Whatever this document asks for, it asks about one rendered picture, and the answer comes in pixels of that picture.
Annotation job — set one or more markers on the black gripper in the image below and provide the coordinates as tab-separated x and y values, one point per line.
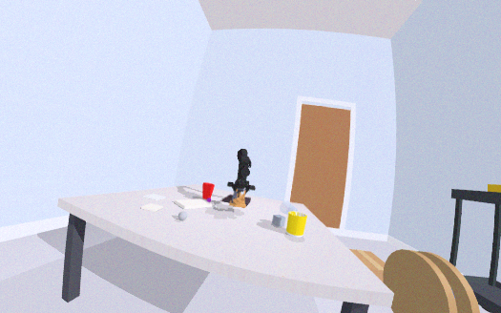
231	184

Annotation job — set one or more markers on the yellow cup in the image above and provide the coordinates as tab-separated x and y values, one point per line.
295	224

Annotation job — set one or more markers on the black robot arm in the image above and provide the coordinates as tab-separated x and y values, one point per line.
244	164

